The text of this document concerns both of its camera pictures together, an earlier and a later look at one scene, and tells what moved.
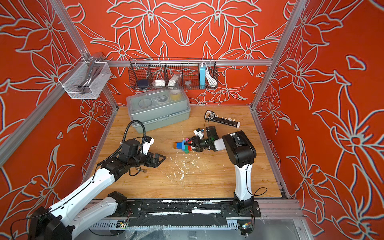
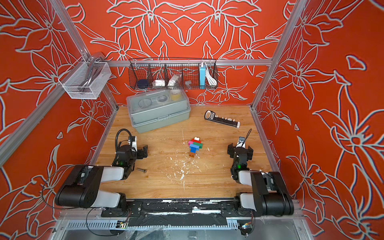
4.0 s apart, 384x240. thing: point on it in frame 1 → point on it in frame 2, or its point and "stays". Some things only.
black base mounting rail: [187, 213] stays
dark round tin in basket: [142, 83] stays
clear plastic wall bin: [84, 80] stays
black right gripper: [197, 143] → [232, 149]
